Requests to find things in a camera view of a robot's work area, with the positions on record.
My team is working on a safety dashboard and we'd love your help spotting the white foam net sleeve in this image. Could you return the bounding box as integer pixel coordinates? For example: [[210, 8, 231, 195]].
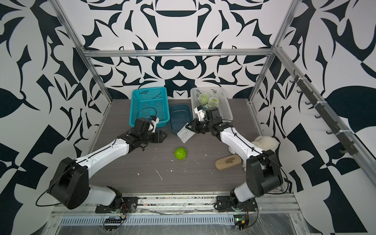
[[198, 93, 210, 106]]

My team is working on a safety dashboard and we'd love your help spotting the white foam net back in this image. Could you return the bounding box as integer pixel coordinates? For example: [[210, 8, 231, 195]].
[[177, 123, 195, 144]]

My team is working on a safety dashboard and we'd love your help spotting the green custard apple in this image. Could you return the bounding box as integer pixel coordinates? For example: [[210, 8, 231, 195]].
[[174, 147, 187, 160]]

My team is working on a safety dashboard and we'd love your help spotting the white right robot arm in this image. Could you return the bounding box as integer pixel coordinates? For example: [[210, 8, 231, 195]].
[[185, 106, 284, 207]]

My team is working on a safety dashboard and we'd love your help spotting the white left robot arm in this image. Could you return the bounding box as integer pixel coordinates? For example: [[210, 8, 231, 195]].
[[47, 116, 167, 210]]

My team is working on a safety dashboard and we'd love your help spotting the white perforated plastic basket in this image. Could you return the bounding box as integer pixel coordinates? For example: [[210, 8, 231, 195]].
[[191, 87, 233, 120]]

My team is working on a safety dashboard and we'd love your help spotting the teal perforated plastic basket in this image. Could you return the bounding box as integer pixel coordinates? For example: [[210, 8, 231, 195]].
[[129, 87, 170, 128]]

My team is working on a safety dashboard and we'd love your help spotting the dark teal small tray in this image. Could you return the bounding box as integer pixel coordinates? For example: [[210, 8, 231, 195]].
[[169, 103, 193, 135]]

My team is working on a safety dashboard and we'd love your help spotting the tan sponge block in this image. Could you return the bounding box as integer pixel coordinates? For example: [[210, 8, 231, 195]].
[[214, 154, 242, 171]]

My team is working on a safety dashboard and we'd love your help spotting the white plush toy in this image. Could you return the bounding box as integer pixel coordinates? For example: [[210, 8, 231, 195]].
[[229, 136, 280, 172]]

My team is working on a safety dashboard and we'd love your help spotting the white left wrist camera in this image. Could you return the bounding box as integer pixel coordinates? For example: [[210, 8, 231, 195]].
[[148, 116, 159, 133]]

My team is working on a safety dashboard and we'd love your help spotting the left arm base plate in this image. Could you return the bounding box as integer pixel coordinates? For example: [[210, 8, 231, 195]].
[[95, 196, 139, 214]]

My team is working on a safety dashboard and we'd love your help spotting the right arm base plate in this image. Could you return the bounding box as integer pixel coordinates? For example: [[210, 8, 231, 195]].
[[214, 195, 257, 212]]

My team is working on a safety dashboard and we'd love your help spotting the black wall hook rail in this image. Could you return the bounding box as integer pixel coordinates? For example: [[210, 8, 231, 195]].
[[291, 72, 359, 156]]

